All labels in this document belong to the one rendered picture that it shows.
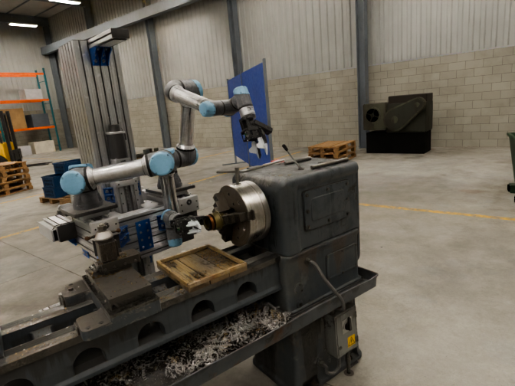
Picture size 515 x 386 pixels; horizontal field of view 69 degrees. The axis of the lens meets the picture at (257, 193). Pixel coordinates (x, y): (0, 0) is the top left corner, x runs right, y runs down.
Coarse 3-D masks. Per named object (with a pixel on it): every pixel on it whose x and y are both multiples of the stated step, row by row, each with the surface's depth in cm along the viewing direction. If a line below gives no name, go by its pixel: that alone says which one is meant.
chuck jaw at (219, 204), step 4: (220, 192) 189; (216, 196) 186; (220, 196) 187; (224, 196) 189; (216, 200) 187; (220, 200) 186; (224, 200) 187; (216, 204) 184; (220, 204) 185; (224, 204) 186; (216, 208) 182; (220, 208) 183; (224, 208) 184; (228, 208) 185; (232, 208) 188; (212, 212) 185; (220, 212) 183; (224, 212) 186
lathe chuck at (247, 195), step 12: (228, 192) 184; (240, 192) 177; (252, 192) 179; (228, 204) 186; (240, 204) 178; (252, 204) 175; (264, 216) 178; (240, 228) 182; (252, 228) 175; (264, 228) 181; (240, 240) 185; (252, 240) 182
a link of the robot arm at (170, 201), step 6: (174, 168) 202; (168, 174) 198; (162, 180) 200; (168, 180) 200; (162, 186) 201; (168, 186) 201; (174, 186) 203; (162, 192) 202; (168, 192) 201; (174, 192) 203; (168, 198) 202; (174, 198) 204; (168, 204) 203; (174, 204) 204; (174, 210) 204
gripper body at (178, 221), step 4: (176, 216) 185; (180, 216) 186; (184, 216) 188; (188, 216) 182; (172, 220) 184; (176, 220) 185; (180, 220) 177; (184, 220) 177; (188, 220) 178; (172, 224) 182; (176, 224) 178; (180, 224) 176; (184, 224) 177; (172, 228) 183; (176, 228) 180; (180, 228) 176; (184, 228) 178; (188, 228) 179; (176, 232) 180; (180, 232) 178; (184, 232) 177
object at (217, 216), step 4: (216, 212) 180; (208, 216) 177; (212, 216) 178; (216, 216) 177; (220, 216) 178; (204, 220) 179; (208, 220) 175; (212, 220) 176; (216, 220) 176; (220, 220) 177; (204, 224) 180; (208, 224) 182; (212, 224) 176; (216, 224) 176; (220, 224) 178; (224, 224) 182; (208, 228) 177; (212, 228) 177; (216, 228) 178; (220, 228) 180
